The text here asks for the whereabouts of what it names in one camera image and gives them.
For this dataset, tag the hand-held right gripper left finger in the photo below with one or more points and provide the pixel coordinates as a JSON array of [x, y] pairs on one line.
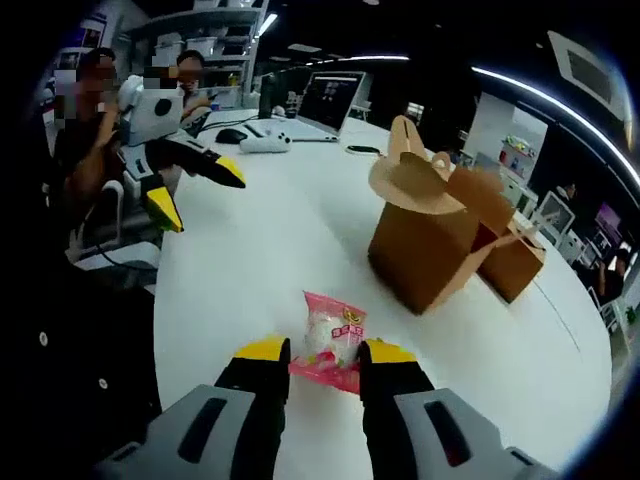
[[255, 395]]

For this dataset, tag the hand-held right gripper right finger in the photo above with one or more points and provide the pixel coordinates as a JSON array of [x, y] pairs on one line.
[[395, 390]]

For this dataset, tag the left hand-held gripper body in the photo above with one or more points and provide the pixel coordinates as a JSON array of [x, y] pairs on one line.
[[150, 117]]

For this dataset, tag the pink snack packet item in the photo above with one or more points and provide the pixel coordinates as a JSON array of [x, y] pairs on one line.
[[330, 325]]

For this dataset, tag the brown paper box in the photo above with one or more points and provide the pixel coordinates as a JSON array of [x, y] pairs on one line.
[[441, 155], [515, 265], [420, 255]]

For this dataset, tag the black computer mouse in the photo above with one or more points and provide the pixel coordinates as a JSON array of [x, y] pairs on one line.
[[231, 135]]

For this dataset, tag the white game controller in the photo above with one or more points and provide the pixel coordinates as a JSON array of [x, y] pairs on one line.
[[265, 144]]

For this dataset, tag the black bottle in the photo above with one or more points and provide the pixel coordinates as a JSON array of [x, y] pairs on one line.
[[266, 100]]

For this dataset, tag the grey metal shelf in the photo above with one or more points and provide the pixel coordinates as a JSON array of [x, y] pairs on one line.
[[235, 50]]

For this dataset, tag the silver laptop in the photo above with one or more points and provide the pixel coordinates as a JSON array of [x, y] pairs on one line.
[[330, 97]]

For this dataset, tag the short ceiling light strip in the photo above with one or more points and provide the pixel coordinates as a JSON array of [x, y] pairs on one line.
[[269, 24], [370, 58]]

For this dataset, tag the person's dark jacket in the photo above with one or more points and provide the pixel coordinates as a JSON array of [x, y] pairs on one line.
[[60, 325]]

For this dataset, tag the black phone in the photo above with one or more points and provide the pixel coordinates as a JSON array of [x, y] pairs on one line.
[[365, 149]]

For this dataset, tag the white mesh office chair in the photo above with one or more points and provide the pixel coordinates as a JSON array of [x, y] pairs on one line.
[[552, 212]]

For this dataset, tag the green potted plant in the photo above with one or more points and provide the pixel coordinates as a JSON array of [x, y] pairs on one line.
[[631, 315]]

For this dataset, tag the pink-lit monitor screen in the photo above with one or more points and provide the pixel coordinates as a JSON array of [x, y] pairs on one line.
[[607, 216]]

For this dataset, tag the white display cabinet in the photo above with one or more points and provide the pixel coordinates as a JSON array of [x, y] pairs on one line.
[[492, 125]]

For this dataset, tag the curved ceiling light strip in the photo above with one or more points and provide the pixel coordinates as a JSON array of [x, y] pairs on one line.
[[525, 86]]

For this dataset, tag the ceiling air conditioner vent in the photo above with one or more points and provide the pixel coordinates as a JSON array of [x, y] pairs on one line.
[[585, 70]]

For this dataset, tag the blue framed wall board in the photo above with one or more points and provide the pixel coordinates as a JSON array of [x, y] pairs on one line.
[[92, 35]]

